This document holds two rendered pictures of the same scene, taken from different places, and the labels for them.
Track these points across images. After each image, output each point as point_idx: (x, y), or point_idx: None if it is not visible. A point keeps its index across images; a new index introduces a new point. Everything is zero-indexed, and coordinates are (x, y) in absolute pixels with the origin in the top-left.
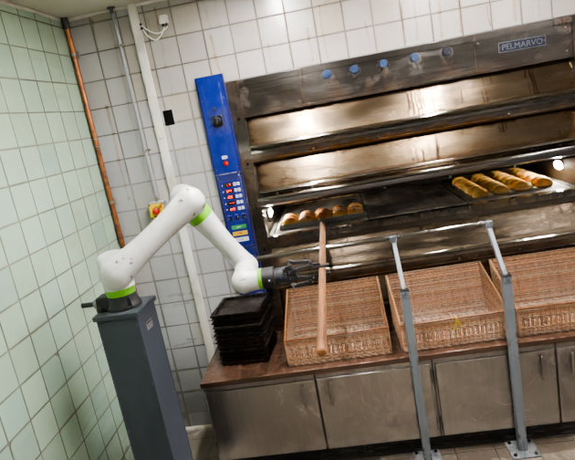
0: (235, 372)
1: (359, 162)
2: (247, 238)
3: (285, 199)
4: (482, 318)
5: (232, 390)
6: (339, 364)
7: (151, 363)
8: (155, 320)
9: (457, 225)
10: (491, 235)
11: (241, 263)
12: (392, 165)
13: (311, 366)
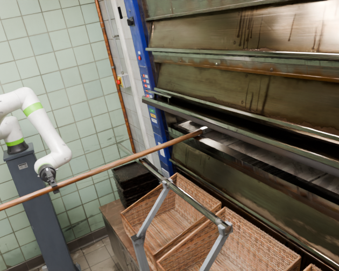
0: (114, 212)
1: (206, 87)
2: (156, 121)
3: (151, 104)
4: None
5: (107, 222)
6: (133, 254)
7: (20, 188)
8: (32, 164)
9: (200, 208)
10: (215, 244)
11: (50, 152)
12: (226, 101)
13: (128, 241)
